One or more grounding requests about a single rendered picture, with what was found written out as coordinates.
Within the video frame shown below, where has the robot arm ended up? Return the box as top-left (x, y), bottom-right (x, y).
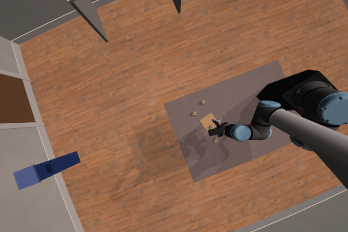
top-left (208, 81), bottom-right (348, 190)

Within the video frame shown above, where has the orange flat mat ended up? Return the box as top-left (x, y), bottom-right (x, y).
top-left (200, 113), bottom-right (216, 132)

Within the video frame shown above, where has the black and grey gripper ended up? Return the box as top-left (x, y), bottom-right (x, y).
top-left (212, 119), bottom-right (228, 137)

